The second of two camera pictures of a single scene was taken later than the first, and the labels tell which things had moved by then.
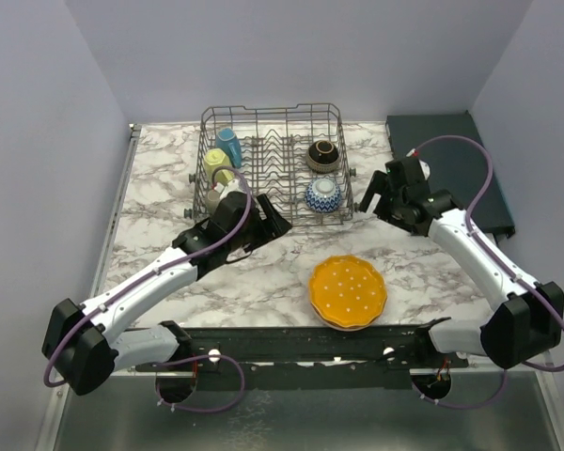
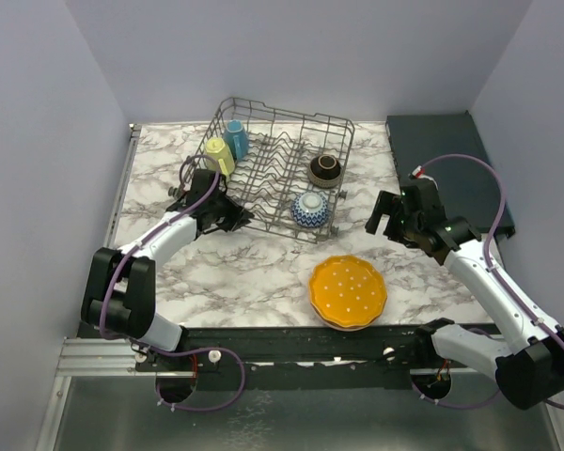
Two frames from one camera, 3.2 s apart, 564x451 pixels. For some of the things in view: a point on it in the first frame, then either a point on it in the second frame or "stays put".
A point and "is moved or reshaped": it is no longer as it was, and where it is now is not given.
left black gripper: x=272 y=218 -> x=239 y=217
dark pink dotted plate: x=347 y=328 stays put
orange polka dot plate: x=348 y=291 stays put
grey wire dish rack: x=296 y=157 is moved or reshaped
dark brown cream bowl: x=322 y=157 -> x=325 y=171
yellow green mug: x=213 y=160 is moved or reshaped
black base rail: x=275 y=358 stays put
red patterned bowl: x=322 y=194 -> x=310 y=209
